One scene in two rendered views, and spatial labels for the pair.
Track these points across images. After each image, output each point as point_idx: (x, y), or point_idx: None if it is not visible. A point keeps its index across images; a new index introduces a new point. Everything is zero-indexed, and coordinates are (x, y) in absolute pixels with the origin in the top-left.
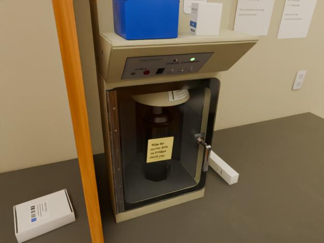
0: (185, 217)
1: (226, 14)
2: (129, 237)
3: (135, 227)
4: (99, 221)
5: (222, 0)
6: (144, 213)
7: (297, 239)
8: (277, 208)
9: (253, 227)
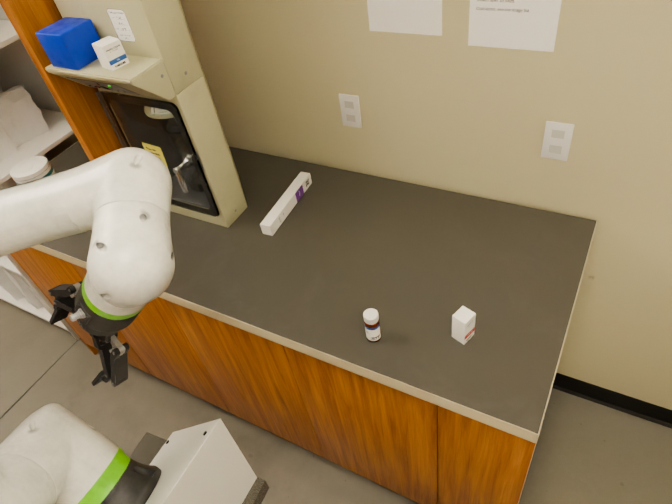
0: (192, 232)
1: (154, 44)
2: None
3: None
4: None
5: (144, 31)
6: (176, 212)
7: (223, 299)
8: (257, 274)
9: (215, 270)
